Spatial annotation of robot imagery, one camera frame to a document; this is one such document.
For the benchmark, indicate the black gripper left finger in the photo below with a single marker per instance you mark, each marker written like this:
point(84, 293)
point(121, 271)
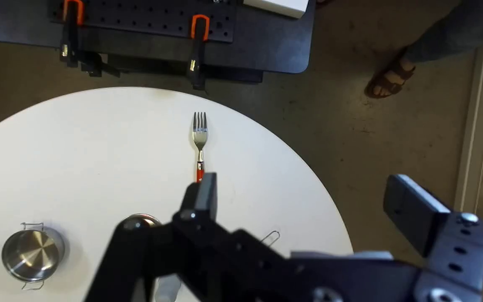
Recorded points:
point(217, 266)

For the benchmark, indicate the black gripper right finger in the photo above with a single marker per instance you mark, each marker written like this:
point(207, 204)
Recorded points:
point(452, 242)

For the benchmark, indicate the red handled silver fork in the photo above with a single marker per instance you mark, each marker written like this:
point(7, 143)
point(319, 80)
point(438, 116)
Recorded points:
point(200, 137)

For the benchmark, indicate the small steel pot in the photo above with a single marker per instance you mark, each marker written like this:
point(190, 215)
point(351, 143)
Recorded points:
point(34, 254)

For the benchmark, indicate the round white table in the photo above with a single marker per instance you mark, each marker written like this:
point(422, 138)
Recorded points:
point(84, 162)

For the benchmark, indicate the person in sandals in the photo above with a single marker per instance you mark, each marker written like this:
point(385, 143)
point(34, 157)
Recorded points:
point(457, 33)

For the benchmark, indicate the black cart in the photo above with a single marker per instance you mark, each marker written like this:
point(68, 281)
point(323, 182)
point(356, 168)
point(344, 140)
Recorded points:
point(264, 43)

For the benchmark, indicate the orange black clamp right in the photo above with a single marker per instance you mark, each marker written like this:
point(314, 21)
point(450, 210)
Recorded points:
point(198, 34)

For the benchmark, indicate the orange black clamp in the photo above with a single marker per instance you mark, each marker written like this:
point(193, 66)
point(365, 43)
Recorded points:
point(73, 19)
point(198, 34)

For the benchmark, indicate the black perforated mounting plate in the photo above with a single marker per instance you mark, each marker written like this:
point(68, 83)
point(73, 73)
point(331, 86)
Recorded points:
point(163, 17)

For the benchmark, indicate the white box on cart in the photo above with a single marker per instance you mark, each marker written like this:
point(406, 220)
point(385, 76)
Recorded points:
point(292, 9)

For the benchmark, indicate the orange black clamp left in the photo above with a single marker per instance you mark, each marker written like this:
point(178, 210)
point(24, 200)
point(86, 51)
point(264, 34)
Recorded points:
point(73, 19)

